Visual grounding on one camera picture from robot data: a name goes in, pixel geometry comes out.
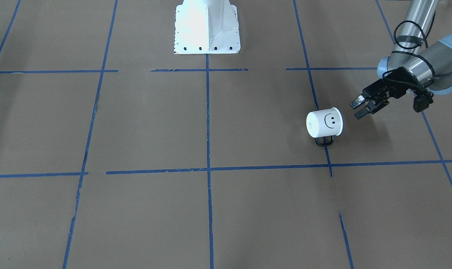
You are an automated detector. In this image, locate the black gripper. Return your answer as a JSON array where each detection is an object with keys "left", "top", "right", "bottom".
[{"left": 350, "top": 67, "right": 417, "bottom": 120}]

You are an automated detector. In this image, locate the white smiley mug black handle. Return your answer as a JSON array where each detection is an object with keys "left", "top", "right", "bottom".
[{"left": 306, "top": 107, "right": 344, "bottom": 148}]

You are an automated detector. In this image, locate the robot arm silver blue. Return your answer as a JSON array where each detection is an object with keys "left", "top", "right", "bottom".
[{"left": 350, "top": 0, "right": 452, "bottom": 119}]

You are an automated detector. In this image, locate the brown paper table cover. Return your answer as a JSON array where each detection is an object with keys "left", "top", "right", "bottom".
[{"left": 0, "top": 0, "right": 452, "bottom": 269}]

